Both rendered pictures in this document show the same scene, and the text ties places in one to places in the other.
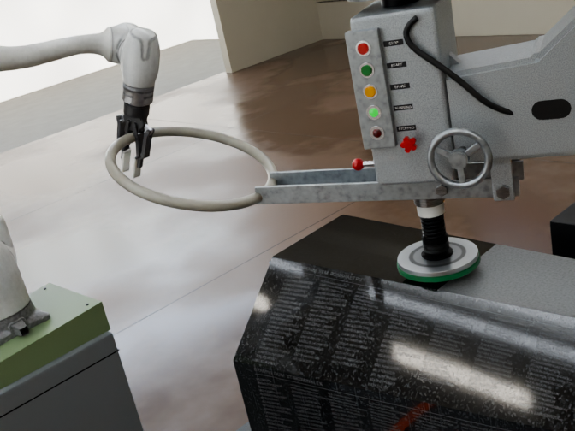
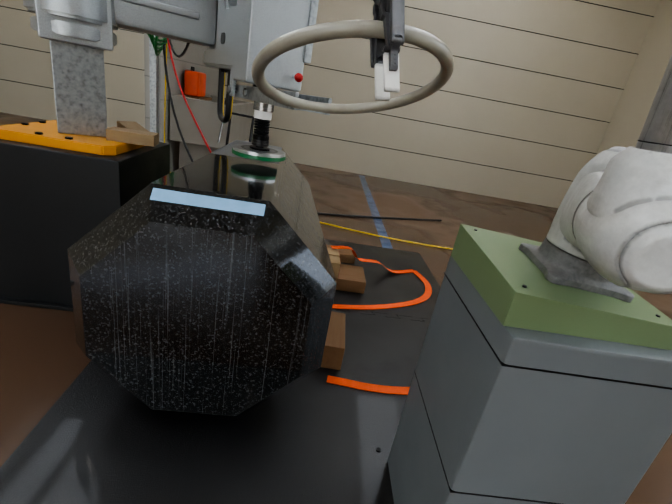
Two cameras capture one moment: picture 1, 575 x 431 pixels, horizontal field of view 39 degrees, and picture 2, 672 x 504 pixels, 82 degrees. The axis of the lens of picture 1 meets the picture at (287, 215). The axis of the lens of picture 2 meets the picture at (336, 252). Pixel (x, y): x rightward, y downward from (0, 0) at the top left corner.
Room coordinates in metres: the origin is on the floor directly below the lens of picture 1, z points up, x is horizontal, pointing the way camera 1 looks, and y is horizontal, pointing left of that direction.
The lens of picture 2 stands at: (3.07, 0.86, 1.14)
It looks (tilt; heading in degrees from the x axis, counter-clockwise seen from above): 22 degrees down; 214
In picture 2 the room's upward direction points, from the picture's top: 11 degrees clockwise
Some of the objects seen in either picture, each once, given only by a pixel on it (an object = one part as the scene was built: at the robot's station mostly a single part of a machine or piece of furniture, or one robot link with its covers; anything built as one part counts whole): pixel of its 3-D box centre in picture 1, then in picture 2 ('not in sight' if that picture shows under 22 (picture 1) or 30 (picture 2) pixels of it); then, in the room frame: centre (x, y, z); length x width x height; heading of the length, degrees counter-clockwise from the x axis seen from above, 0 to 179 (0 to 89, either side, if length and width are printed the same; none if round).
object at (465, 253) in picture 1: (437, 256); (259, 150); (1.94, -0.37, 0.88); 0.21 x 0.21 x 0.01
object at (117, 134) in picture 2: not in sight; (133, 136); (2.14, -1.00, 0.81); 0.20 x 0.10 x 0.05; 138
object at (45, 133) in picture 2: not in sight; (83, 135); (2.27, -1.22, 0.76); 0.49 x 0.49 x 0.05; 40
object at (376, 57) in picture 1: (371, 90); (308, 20); (1.87, -0.26, 1.37); 0.08 x 0.03 x 0.28; 66
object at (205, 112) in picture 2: not in sight; (215, 136); (0.01, -3.26, 0.43); 1.30 x 0.62 x 0.86; 38
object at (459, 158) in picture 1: (461, 153); not in sight; (1.78, -0.43, 1.20); 0.15 x 0.10 x 0.15; 66
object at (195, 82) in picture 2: not in sight; (196, 83); (0.24, -3.35, 1.00); 0.50 x 0.22 x 0.33; 38
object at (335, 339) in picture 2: not in sight; (330, 338); (1.74, 0.03, 0.07); 0.30 x 0.12 x 0.12; 36
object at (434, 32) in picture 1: (446, 91); (264, 30); (1.91, -0.44, 1.32); 0.36 x 0.22 x 0.45; 66
